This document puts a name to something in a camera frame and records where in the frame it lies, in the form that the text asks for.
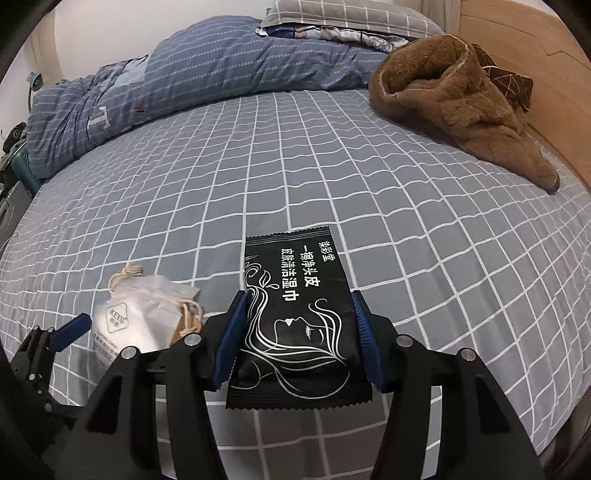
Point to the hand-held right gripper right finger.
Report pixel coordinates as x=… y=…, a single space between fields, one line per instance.
x=369 y=341

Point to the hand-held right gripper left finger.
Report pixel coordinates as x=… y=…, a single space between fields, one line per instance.
x=231 y=339

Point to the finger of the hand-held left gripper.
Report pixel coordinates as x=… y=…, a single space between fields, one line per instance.
x=69 y=331
x=34 y=348

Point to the brown twine bundle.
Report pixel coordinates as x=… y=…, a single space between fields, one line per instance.
x=187 y=321

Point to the white mask packet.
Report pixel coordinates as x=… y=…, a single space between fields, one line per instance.
x=134 y=318

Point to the black wet wipe sachet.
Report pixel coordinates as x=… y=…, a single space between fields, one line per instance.
x=295 y=295

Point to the grey suitcase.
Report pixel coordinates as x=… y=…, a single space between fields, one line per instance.
x=9 y=210

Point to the bed with grey checked sheet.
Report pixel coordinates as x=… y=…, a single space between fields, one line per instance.
x=323 y=184

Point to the teal plastic crate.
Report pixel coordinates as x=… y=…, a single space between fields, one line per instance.
x=24 y=170

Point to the dark clutter pile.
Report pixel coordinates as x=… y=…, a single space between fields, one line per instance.
x=14 y=136

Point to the blue desk lamp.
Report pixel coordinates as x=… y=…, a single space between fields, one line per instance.
x=33 y=82

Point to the brown fleece garment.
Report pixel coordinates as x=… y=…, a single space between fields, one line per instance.
x=461 y=106

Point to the blue striped duvet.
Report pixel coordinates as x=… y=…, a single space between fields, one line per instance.
x=207 y=64

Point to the cream curtain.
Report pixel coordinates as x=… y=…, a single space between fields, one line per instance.
x=46 y=50

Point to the dark brown patterned cushion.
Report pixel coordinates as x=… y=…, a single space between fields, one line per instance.
x=508 y=78

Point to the grey checked pillow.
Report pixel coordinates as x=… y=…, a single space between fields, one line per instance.
x=346 y=14

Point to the wooden headboard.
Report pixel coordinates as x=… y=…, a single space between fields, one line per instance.
x=554 y=69

